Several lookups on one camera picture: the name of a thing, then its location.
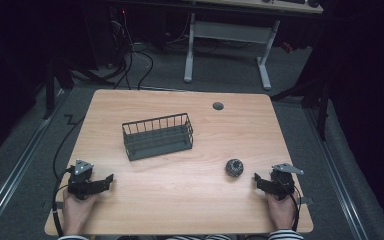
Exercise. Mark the metal floor rail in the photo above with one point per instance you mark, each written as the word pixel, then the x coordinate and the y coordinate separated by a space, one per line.
pixel 16 170
pixel 335 173

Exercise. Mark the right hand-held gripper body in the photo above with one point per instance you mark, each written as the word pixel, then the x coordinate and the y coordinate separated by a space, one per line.
pixel 281 181

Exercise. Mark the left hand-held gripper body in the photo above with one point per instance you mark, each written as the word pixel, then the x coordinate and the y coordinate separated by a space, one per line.
pixel 80 180

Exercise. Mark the dark patterned ball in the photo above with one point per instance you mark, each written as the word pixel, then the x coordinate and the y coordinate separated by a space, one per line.
pixel 234 167

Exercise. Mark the white-framed wooden desk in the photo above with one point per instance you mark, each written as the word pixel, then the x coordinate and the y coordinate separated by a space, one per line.
pixel 233 33

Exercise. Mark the person's right hand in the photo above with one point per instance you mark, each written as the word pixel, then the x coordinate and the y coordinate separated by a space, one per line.
pixel 281 211

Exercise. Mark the black round table grommet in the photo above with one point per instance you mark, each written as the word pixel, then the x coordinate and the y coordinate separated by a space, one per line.
pixel 218 106

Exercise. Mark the person's striped clothing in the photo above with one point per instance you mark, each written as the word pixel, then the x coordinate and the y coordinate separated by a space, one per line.
pixel 196 237

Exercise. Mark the dark metal stand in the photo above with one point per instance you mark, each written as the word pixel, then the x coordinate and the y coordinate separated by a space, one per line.
pixel 316 100
pixel 55 83

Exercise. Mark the person's left hand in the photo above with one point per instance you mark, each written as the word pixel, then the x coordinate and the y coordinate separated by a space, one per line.
pixel 76 211

